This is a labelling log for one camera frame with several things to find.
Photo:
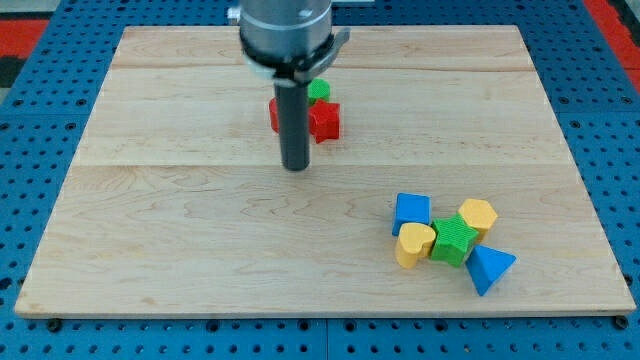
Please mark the wooden board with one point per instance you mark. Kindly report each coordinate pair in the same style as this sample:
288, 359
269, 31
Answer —
176, 204

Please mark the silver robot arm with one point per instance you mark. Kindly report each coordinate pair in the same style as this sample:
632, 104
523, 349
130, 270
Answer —
289, 42

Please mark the green round block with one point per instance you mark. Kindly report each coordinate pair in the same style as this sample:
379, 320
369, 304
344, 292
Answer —
318, 89

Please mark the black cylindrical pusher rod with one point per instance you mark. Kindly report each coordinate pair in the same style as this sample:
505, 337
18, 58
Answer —
293, 126

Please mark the yellow hexagon block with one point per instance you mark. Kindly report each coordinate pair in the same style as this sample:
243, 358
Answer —
478, 214

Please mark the red block behind rod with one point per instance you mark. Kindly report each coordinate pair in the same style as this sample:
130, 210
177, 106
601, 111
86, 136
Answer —
273, 113

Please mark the red star block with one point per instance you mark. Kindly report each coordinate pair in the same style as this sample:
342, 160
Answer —
325, 121

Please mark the blue cube block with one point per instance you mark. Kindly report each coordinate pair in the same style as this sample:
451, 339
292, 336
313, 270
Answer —
411, 208

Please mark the green star block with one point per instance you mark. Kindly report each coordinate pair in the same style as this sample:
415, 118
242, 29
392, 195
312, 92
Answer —
454, 238

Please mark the yellow heart block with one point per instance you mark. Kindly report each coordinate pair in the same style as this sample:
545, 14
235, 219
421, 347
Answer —
415, 241

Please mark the blue triangle block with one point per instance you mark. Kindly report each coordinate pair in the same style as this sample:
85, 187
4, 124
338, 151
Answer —
486, 266

